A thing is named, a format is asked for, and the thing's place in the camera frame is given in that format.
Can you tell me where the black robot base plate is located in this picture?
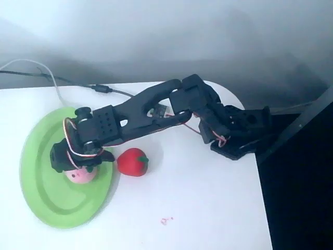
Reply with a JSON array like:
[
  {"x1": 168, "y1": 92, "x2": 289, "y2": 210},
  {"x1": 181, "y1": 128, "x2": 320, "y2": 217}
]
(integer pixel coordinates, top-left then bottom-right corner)
[{"x1": 210, "y1": 135, "x2": 258, "y2": 161}]

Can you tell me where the black cabinet with metal edge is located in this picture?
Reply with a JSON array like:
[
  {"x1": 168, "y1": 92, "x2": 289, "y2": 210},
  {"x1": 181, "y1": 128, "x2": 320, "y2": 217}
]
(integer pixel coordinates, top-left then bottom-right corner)
[{"x1": 255, "y1": 85, "x2": 333, "y2": 250}]

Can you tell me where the red strawberry plush toy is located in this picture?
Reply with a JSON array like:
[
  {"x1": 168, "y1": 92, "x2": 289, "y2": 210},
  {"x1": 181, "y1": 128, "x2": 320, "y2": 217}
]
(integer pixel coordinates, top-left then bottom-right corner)
[{"x1": 116, "y1": 147, "x2": 150, "y2": 178}]

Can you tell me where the black power cable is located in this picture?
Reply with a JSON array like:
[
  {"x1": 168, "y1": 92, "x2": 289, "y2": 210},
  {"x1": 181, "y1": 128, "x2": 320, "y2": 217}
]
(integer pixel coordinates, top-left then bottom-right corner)
[{"x1": 0, "y1": 69, "x2": 137, "y2": 99}]

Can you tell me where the green oval plastic plate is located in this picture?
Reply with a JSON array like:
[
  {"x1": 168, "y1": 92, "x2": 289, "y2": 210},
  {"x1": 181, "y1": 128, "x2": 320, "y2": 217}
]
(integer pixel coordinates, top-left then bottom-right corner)
[{"x1": 19, "y1": 106, "x2": 117, "y2": 230}]

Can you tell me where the pink peach plush toy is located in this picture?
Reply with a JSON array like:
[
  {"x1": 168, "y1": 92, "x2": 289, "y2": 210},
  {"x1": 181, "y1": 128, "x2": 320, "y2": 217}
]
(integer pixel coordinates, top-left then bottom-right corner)
[{"x1": 63, "y1": 166, "x2": 98, "y2": 184}]

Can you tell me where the thin white cable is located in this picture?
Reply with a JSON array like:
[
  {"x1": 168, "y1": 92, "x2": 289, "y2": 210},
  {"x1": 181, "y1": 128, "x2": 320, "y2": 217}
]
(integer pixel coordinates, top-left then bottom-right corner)
[{"x1": 270, "y1": 102, "x2": 313, "y2": 110}]

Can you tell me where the green controller circuit board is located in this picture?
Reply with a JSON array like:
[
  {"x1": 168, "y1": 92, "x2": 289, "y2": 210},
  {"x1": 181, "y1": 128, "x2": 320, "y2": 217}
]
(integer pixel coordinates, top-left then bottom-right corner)
[{"x1": 149, "y1": 103, "x2": 169, "y2": 118}]

